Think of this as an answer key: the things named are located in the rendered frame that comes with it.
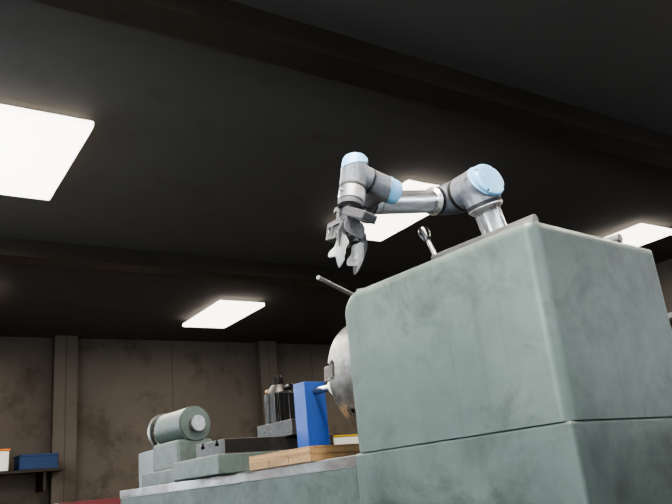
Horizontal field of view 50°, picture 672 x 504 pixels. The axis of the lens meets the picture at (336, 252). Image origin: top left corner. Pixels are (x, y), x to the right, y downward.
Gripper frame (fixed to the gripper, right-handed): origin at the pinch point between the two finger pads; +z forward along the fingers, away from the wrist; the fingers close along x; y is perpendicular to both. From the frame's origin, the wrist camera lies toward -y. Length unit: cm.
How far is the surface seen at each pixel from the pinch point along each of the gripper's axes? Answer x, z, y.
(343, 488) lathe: -13, 54, 11
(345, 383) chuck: -8.3, 28.5, 7.8
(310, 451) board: -10, 44, 22
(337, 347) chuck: -7.0, 18.4, 10.9
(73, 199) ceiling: -14, -185, 377
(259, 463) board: -10, 45, 47
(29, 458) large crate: -148, -53, 792
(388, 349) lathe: -1.0, 26.6, -16.5
